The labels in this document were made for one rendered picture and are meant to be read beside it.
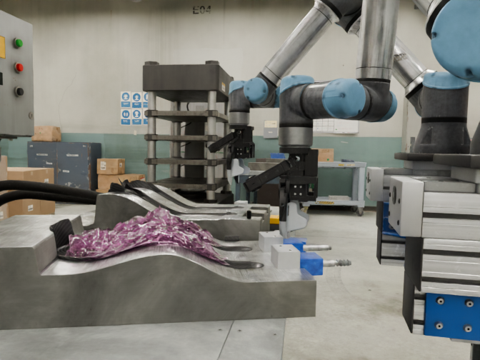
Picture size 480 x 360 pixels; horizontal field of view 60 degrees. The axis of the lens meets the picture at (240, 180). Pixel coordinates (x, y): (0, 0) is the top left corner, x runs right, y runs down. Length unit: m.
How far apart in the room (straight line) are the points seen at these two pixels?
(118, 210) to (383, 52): 0.67
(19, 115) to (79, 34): 7.17
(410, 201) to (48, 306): 0.56
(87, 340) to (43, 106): 8.41
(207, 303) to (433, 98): 0.89
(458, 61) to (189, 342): 0.52
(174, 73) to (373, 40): 4.21
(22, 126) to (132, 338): 1.15
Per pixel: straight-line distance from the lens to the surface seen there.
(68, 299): 0.61
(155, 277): 0.59
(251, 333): 0.58
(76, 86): 8.59
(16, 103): 1.60
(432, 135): 1.25
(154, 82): 5.10
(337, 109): 0.82
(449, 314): 0.82
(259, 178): 0.92
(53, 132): 8.22
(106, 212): 0.99
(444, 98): 1.25
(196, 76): 4.96
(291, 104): 0.89
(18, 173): 5.44
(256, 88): 1.29
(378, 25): 0.95
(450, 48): 0.67
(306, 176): 0.91
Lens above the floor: 1.04
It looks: 4 degrees down
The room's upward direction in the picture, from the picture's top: 1 degrees clockwise
